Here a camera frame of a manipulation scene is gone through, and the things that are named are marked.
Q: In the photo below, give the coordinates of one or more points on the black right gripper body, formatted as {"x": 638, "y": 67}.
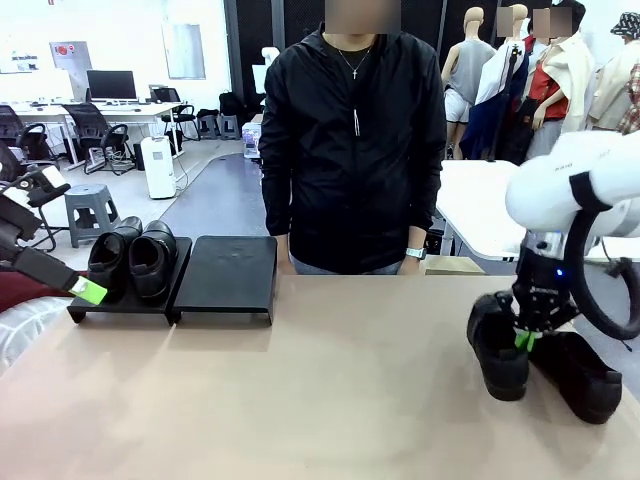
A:
{"x": 545, "y": 295}

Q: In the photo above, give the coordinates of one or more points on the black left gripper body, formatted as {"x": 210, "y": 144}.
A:
{"x": 15, "y": 225}

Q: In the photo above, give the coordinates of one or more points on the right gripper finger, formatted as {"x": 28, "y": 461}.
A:
{"x": 534, "y": 341}
{"x": 521, "y": 340}

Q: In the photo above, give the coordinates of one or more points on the black buckle leather shoe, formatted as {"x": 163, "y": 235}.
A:
{"x": 500, "y": 350}

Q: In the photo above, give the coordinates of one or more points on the black pointed dress shoe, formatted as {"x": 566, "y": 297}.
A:
{"x": 580, "y": 380}

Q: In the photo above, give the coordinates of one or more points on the person's left forearm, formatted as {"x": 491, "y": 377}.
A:
{"x": 422, "y": 200}

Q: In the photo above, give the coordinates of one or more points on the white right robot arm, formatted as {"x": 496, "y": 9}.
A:
{"x": 550, "y": 190}

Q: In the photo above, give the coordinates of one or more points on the person's right forearm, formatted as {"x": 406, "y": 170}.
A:
{"x": 275, "y": 200}

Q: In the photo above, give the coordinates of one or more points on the black metal shoe stand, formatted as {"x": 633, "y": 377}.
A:
{"x": 145, "y": 306}
{"x": 227, "y": 275}

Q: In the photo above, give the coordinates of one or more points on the person's left hand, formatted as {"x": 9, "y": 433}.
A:
{"x": 412, "y": 265}

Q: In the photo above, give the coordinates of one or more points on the person's right hand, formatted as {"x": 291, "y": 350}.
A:
{"x": 284, "y": 250}

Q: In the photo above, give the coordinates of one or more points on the dark red cloth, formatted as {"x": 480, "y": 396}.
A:
{"x": 25, "y": 295}

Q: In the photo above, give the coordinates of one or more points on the black cantilever office chair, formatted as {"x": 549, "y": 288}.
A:
{"x": 50, "y": 196}

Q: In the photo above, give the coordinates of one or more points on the white plastic sheet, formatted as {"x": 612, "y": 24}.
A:
{"x": 25, "y": 330}

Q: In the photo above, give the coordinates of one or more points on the grey plastic stool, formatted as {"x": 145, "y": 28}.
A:
{"x": 92, "y": 210}

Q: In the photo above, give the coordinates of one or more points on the black mesh office chair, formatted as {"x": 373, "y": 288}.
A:
{"x": 177, "y": 107}
{"x": 20, "y": 132}
{"x": 95, "y": 130}

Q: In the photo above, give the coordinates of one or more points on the cardboard box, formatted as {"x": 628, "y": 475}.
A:
{"x": 452, "y": 266}

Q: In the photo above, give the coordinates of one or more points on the white work table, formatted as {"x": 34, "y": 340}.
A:
{"x": 470, "y": 200}

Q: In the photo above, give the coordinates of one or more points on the silver wristwatch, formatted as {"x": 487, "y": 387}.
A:
{"x": 416, "y": 253}

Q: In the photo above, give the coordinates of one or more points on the white office desk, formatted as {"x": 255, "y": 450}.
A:
{"x": 100, "y": 112}

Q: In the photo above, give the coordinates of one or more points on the black computer tower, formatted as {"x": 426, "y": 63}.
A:
{"x": 138, "y": 156}

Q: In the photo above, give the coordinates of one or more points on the white dehumidifier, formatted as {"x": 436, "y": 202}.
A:
{"x": 160, "y": 167}

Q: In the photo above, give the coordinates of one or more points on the black computer monitor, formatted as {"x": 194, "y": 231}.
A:
{"x": 111, "y": 85}

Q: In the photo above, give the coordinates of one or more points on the grey poster with red sign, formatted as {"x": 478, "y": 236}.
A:
{"x": 70, "y": 55}

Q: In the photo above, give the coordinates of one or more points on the black laptop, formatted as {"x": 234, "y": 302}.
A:
{"x": 161, "y": 94}

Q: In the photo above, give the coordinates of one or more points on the mannequin in navy white jacket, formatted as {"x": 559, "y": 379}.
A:
{"x": 500, "y": 90}

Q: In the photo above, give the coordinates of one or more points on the mannequin in red top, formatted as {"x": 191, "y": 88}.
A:
{"x": 560, "y": 85}

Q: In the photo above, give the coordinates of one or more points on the small grey stool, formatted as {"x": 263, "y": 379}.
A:
{"x": 207, "y": 125}
{"x": 227, "y": 125}

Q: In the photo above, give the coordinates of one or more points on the black tripod pole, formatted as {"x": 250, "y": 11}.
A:
{"x": 507, "y": 85}

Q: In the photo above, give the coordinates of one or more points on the white purple box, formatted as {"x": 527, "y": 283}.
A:
{"x": 251, "y": 140}

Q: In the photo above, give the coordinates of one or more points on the mannequin in grey tank top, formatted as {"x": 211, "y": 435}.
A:
{"x": 467, "y": 70}

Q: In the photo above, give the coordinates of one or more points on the person in black jacket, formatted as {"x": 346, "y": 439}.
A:
{"x": 350, "y": 150}

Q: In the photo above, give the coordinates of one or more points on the black backpack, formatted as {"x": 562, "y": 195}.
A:
{"x": 230, "y": 102}

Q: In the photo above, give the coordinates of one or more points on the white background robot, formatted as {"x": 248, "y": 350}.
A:
{"x": 270, "y": 65}

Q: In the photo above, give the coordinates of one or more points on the white wall panel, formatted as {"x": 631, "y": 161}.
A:
{"x": 186, "y": 50}

